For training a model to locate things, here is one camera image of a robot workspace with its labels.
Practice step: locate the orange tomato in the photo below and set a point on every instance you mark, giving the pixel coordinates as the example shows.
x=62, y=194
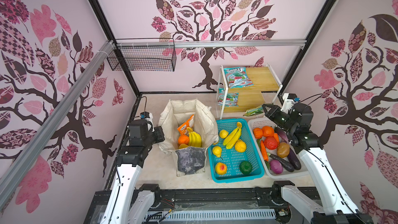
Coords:
x=268, y=131

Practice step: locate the white plastic vegetable basket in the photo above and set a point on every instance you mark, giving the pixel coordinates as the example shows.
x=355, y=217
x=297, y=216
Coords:
x=260, y=123

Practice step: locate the aluminium frame bar rear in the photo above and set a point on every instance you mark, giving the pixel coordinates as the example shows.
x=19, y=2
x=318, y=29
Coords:
x=213, y=44

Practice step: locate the yellow banana bunch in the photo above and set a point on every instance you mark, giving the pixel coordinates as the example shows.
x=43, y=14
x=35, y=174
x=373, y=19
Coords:
x=230, y=141
x=195, y=139

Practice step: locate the brown potato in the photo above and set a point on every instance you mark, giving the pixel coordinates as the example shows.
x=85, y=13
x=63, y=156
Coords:
x=283, y=150

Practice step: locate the aluminium frame bar left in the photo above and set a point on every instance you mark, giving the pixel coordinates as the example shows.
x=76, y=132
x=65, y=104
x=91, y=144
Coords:
x=17, y=171

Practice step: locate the orange Fox's candy bag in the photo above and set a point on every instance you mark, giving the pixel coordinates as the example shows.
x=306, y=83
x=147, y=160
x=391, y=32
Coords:
x=183, y=128

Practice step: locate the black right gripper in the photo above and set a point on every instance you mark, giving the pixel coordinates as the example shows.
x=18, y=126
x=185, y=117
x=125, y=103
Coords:
x=273, y=110

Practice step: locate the orange fruit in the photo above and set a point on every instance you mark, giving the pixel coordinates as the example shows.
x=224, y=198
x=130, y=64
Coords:
x=183, y=139

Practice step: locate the lower green white candy bag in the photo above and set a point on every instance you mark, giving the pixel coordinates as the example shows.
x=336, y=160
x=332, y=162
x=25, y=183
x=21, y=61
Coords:
x=231, y=99

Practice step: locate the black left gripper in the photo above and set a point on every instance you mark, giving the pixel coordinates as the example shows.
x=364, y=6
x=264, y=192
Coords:
x=158, y=130

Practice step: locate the orange carrot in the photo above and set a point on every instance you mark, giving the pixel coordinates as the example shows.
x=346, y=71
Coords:
x=263, y=151

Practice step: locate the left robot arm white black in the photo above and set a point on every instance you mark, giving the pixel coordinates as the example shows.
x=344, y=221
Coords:
x=121, y=207

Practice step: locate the teal plastic fruit basket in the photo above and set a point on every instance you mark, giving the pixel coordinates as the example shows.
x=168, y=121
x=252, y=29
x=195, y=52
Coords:
x=232, y=158

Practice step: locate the purple eggplant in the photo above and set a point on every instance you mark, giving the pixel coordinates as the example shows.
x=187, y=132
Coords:
x=292, y=157

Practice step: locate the green white candy bag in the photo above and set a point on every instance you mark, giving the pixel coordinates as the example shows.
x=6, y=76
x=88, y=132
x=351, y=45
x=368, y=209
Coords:
x=237, y=77
x=231, y=99

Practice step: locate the black wire wall basket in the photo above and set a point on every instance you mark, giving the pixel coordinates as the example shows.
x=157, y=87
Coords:
x=143, y=54

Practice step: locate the orange bell pepper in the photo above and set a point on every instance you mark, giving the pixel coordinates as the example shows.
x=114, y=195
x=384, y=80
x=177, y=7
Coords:
x=258, y=133

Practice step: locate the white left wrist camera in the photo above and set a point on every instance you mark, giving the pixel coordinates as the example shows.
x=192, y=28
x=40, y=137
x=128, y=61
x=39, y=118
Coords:
x=145, y=115

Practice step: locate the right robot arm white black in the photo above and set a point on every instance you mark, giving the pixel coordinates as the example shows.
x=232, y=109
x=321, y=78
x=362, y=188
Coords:
x=336, y=206

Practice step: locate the purple red onion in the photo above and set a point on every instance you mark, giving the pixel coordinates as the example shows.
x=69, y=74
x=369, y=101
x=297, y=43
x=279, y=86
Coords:
x=276, y=167

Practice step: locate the green bell pepper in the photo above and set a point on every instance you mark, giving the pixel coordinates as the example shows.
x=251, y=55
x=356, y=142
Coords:
x=245, y=167

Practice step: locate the white slotted cable duct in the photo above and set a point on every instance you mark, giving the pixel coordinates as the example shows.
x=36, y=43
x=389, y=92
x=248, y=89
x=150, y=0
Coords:
x=210, y=216

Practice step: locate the red tomato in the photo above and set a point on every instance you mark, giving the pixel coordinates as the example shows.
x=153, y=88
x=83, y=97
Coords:
x=271, y=143

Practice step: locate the yellow green candy bag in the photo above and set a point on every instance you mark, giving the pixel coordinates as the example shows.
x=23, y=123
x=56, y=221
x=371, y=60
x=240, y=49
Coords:
x=254, y=111

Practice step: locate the cream canvas grocery bag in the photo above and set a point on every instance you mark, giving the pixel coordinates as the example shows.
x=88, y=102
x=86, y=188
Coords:
x=188, y=159

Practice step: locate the red yellow peach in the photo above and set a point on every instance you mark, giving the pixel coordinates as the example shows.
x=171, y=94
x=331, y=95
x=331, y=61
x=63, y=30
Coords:
x=221, y=168

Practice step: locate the white wooden two-tier shelf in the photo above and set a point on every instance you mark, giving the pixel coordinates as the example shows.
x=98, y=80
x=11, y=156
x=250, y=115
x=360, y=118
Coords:
x=266, y=88

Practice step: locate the aluminium frame bar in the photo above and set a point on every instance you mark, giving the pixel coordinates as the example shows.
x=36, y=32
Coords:
x=213, y=44
x=17, y=171

